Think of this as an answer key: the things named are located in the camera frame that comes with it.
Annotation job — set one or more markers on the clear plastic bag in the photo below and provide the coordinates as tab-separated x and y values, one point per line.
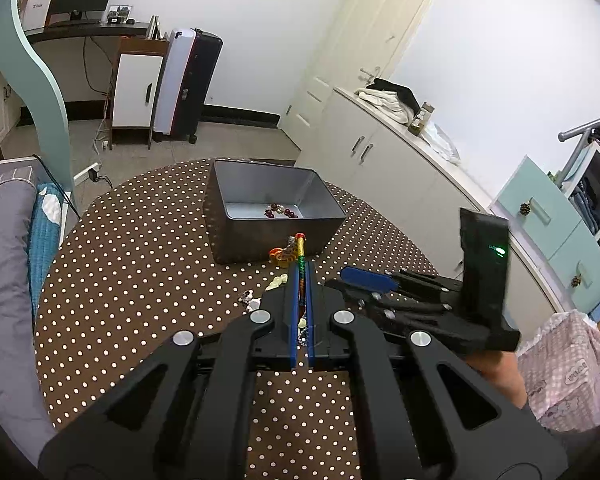
442	142

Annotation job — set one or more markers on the cream panel door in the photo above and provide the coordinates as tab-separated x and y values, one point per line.
360	25

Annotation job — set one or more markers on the grey metal tin box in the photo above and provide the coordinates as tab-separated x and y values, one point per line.
260	240

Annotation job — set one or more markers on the teal drawer cabinet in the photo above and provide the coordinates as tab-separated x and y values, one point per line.
555	240

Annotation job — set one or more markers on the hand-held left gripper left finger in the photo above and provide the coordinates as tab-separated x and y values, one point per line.
294	310

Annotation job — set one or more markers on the blue quilted pillow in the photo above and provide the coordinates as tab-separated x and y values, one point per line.
42	240

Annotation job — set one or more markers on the brown polka dot tablecloth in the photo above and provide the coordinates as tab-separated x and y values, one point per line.
145	260

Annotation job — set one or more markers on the white and black suitcase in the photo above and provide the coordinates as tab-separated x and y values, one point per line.
185	85

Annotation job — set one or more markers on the grey metal rail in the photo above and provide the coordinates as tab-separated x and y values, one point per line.
577	147

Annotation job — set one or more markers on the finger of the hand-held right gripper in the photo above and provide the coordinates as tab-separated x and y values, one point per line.
367	277
380	303

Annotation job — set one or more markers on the photo frame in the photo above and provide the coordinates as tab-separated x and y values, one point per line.
119	14

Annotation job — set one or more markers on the white garment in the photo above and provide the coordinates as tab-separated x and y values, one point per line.
385	105

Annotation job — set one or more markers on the white bed frame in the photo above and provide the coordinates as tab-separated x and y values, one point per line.
10	164

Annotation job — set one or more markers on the white cabinet with wooden frame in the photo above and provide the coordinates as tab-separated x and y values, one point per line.
132	90

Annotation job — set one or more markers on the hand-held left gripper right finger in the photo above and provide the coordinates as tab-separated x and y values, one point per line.
310	325

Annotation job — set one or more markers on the white power strip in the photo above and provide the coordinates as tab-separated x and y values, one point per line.
86	171

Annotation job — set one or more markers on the small silver charm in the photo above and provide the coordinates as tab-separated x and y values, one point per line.
250	300

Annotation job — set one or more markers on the hanging clothes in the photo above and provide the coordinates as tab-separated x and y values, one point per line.
592	205

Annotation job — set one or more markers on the grey duvet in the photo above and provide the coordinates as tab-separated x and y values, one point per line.
5	285

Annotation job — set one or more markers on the pink printed cloth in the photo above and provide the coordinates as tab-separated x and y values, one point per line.
565	370

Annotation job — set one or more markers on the white sideboard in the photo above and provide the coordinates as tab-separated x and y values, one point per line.
395	170

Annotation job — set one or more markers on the person's right forearm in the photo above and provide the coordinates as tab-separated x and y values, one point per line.
500	375

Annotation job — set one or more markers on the black garment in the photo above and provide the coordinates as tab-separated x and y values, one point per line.
397	89

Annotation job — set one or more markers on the leaning picture frame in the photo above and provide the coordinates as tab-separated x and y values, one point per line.
153	27

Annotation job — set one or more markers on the rainbow beaded strand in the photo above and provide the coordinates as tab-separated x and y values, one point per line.
300	260

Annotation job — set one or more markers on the teal curved partition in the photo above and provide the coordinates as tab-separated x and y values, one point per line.
45	105

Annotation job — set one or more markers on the glass jar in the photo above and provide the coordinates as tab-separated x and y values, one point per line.
420	120

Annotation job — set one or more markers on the dark wooden desk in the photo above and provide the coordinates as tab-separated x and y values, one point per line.
80	30

